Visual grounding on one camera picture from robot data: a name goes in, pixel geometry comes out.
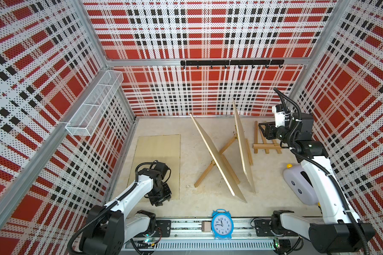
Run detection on plywood board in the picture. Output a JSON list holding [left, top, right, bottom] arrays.
[[190, 115, 247, 203], [127, 135, 181, 200], [232, 99, 256, 194]]

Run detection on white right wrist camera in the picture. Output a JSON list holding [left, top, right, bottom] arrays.
[[272, 104, 290, 128]]

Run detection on blue alarm clock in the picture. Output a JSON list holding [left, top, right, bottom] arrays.
[[211, 209, 234, 240]]

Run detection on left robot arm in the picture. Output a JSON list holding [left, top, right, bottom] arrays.
[[67, 160, 171, 255]]

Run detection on small beige box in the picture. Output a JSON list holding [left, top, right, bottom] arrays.
[[201, 221, 212, 233]]

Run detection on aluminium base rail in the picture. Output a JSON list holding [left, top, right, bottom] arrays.
[[114, 216, 342, 255]]

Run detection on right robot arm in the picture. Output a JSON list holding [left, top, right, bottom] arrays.
[[258, 89, 376, 255]]

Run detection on wooden easel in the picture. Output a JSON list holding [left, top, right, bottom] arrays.
[[253, 121, 282, 154], [235, 124, 253, 169], [194, 135, 240, 188]]

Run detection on white purple toy device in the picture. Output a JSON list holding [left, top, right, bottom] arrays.
[[283, 164, 319, 206]]

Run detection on white wire basket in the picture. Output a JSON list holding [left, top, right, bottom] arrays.
[[66, 70, 123, 137]]

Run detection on black hook rail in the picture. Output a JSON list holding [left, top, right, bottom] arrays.
[[180, 59, 285, 68]]

